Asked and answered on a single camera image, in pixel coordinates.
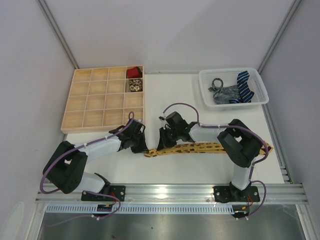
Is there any yellow patterned tie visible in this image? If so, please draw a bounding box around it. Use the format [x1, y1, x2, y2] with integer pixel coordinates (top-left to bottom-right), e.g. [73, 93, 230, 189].
[143, 141, 275, 158]

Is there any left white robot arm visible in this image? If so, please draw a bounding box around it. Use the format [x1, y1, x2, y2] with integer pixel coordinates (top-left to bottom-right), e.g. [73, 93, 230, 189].
[40, 118, 148, 195]

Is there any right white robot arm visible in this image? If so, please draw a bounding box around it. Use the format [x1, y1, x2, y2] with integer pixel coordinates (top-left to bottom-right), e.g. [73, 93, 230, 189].
[157, 111, 269, 202]

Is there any wooden compartment tray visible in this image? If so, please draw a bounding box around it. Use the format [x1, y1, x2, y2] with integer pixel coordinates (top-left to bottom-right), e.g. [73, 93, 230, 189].
[60, 65, 145, 134]

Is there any rolled floral tie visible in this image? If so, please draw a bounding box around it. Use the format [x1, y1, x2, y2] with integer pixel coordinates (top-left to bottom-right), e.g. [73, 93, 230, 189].
[128, 78, 143, 92]

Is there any grey paisley tie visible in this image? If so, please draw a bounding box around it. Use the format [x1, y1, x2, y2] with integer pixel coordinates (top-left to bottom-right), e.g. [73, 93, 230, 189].
[208, 78, 239, 105]

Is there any white plastic basket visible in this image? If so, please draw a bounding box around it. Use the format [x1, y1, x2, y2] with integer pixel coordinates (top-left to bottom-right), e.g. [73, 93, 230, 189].
[198, 67, 269, 110]

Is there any rolled red tie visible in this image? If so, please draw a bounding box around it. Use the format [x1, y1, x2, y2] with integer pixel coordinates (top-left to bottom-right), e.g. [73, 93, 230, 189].
[126, 66, 143, 79]

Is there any blue striped tie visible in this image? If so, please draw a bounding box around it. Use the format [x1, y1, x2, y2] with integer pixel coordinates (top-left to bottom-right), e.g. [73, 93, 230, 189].
[229, 71, 255, 104]

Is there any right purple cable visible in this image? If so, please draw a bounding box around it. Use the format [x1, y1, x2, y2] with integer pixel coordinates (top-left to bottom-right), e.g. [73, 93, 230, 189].
[159, 102, 270, 221]

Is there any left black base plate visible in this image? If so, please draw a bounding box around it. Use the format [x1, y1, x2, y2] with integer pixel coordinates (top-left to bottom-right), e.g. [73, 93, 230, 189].
[81, 185, 126, 202]

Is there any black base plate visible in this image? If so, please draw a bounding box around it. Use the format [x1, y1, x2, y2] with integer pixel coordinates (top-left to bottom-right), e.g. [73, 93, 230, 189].
[81, 185, 126, 202]
[213, 185, 261, 203]

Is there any white slotted cable duct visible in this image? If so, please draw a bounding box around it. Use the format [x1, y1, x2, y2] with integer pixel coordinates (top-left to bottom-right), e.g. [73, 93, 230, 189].
[45, 203, 235, 215]

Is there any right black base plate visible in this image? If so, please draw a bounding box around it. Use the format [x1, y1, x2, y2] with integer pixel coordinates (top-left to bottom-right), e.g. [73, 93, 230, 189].
[213, 185, 261, 203]

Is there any aluminium mounting rail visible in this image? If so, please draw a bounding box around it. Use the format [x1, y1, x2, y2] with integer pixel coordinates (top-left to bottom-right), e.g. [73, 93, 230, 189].
[35, 184, 309, 205]

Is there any left aluminium frame post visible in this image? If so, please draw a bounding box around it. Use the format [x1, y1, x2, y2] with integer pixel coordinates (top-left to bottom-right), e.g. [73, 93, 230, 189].
[36, 0, 79, 69]

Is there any aluminium frame post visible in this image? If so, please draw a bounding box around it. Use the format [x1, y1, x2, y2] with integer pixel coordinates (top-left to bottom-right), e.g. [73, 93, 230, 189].
[257, 0, 304, 74]
[36, 0, 79, 69]

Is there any right aluminium frame post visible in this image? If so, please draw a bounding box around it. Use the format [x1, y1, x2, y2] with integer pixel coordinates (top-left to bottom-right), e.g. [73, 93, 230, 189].
[257, 0, 304, 74]

